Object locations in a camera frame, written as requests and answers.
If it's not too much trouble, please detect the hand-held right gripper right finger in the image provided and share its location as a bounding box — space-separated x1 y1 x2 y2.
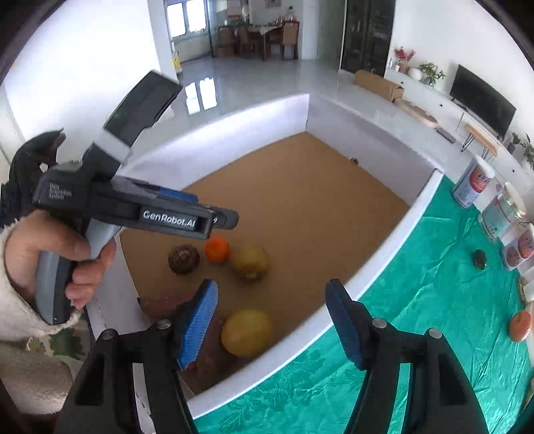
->
324 279 489 434

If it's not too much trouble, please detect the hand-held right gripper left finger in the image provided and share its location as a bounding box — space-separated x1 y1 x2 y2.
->
56 279 220 434

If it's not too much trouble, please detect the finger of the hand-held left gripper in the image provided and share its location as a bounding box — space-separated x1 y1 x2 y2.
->
125 177 201 206
199 204 240 230

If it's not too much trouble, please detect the small orange tangerine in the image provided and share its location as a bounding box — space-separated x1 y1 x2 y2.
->
204 236 231 263

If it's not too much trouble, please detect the reddish brown fruit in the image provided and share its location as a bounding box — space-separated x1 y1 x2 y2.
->
138 292 195 322

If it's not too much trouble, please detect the yellow-green pear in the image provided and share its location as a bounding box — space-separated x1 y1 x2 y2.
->
221 309 275 357
231 245 270 281

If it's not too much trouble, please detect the dark brown round fruit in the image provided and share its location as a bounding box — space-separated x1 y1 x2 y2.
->
168 245 201 275

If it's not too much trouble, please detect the white cardboard box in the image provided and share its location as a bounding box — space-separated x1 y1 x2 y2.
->
85 92 446 434

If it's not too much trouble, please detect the red apple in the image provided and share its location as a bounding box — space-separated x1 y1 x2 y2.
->
510 311 534 344

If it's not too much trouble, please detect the person's left forearm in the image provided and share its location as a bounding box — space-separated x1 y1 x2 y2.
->
0 225 90 414

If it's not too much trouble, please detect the person's left hand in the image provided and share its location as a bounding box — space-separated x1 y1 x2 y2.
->
3 209 118 311

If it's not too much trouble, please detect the black fuzzy cloth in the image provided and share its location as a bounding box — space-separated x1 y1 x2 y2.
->
0 129 67 228

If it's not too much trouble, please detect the wooden dining chair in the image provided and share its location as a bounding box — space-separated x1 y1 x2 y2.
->
217 26 238 58
267 21 300 60

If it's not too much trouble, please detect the wooden dining table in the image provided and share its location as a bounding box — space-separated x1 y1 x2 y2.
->
217 21 301 61

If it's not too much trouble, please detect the red and white can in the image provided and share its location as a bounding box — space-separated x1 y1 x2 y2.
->
452 155 495 208
501 223 534 272

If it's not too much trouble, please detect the clear glass jar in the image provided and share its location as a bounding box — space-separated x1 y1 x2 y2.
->
478 181 527 243

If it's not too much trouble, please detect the brown cardboard carton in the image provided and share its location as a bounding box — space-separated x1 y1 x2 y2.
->
354 69 405 103

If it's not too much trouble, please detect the wooden board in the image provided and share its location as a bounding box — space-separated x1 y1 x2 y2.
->
394 98 441 129

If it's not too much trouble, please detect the wooden hairpin leg stool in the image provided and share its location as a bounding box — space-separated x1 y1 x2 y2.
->
461 123 499 159

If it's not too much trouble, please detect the dark display cabinet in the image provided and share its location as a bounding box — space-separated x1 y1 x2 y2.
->
340 0 396 78

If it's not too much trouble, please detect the white television cabinet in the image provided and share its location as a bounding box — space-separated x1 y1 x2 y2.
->
384 67 534 184

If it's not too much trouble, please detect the red flower bouquet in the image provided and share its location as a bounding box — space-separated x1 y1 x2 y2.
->
394 46 417 75

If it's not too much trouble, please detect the green potted plant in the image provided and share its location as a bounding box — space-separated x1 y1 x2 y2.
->
417 62 447 87

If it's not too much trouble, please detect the leafy plant white pot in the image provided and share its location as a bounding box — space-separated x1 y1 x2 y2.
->
521 133 534 170

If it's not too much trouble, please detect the black television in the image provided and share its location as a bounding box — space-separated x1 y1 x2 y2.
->
450 64 517 138

